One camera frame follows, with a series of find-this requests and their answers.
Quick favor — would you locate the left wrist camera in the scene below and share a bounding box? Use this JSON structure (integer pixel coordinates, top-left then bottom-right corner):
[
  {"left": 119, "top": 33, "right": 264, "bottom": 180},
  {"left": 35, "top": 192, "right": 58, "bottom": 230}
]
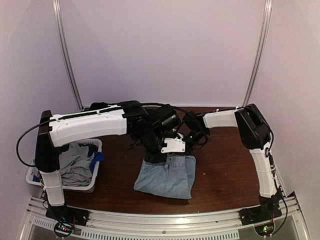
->
[{"left": 160, "top": 137, "right": 186, "bottom": 154}]

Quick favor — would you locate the light blue denim garment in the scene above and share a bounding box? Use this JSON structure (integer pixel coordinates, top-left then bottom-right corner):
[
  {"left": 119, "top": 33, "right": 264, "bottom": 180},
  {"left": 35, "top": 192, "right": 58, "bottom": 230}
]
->
[{"left": 133, "top": 154, "right": 196, "bottom": 200}]

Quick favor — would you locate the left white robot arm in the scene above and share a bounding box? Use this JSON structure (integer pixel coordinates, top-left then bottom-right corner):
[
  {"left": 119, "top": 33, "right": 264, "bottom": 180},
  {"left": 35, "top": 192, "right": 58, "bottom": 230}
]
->
[{"left": 34, "top": 101, "right": 186, "bottom": 222}]

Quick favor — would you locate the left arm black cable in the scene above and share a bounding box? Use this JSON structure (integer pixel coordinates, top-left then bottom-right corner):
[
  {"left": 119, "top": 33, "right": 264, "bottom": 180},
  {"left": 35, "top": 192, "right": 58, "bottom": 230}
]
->
[{"left": 16, "top": 101, "right": 196, "bottom": 167}]

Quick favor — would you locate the aluminium frame post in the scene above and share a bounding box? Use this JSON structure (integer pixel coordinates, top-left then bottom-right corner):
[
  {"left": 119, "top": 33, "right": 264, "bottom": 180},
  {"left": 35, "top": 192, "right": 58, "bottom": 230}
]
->
[
  {"left": 242, "top": 0, "right": 273, "bottom": 107},
  {"left": 52, "top": 0, "right": 84, "bottom": 111}
]

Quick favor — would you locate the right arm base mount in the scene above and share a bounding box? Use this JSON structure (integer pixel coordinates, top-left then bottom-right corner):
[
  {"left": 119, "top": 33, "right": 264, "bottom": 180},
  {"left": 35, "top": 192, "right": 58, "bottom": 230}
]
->
[{"left": 238, "top": 205, "right": 282, "bottom": 226}]

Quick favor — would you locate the front aluminium rail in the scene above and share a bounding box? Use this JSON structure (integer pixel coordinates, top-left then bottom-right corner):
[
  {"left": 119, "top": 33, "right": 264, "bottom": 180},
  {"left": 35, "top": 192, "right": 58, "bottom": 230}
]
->
[{"left": 17, "top": 196, "right": 311, "bottom": 240}]

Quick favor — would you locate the white laundry basket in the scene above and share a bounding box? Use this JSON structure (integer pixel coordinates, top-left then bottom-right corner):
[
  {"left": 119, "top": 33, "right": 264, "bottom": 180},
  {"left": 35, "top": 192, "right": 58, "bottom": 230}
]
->
[{"left": 25, "top": 138, "right": 104, "bottom": 194}]

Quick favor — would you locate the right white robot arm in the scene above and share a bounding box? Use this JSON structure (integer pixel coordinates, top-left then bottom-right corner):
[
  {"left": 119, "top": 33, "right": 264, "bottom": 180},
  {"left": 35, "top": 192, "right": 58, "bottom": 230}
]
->
[{"left": 182, "top": 103, "right": 280, "bottom": 221}]

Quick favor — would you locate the left aluminium frame post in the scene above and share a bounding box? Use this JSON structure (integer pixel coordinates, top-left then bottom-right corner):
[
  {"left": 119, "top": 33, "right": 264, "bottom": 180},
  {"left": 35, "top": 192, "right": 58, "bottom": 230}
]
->
[{"left": 52, "top": 0, "right": 84, "bottom": 111}]

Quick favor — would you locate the blue garment in basket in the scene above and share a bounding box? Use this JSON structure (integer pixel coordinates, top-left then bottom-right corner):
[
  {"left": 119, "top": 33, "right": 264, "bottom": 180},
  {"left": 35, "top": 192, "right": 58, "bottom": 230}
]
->
[{"left": 89, "top": 151, "right": 104, "bottom": 173}]

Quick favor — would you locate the right aluminium frame post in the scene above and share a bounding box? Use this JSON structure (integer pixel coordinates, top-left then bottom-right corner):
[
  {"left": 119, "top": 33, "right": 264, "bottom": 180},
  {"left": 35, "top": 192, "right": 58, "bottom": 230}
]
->
[{"left": 242, "top": 0, "right": 273, "bottom": 107}]

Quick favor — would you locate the black t-shirt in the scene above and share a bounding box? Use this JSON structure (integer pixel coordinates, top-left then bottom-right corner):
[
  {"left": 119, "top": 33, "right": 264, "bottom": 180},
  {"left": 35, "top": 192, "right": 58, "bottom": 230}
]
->
[{"left": 89, "top": 102, "right": 116, "bottom": 111}]

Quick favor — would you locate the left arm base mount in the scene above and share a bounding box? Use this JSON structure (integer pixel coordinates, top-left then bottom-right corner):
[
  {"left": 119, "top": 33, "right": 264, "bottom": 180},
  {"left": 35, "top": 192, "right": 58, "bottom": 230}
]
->
[{"left": 45, "top": 206, "right": 89, "bottom": 226}]

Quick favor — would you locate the grey garment in basket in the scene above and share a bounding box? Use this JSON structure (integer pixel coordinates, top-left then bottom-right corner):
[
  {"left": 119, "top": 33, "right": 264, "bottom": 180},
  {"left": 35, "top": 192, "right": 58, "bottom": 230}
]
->
[{"left": 59, "top": 142, "right": 97, "bottom": 187}]

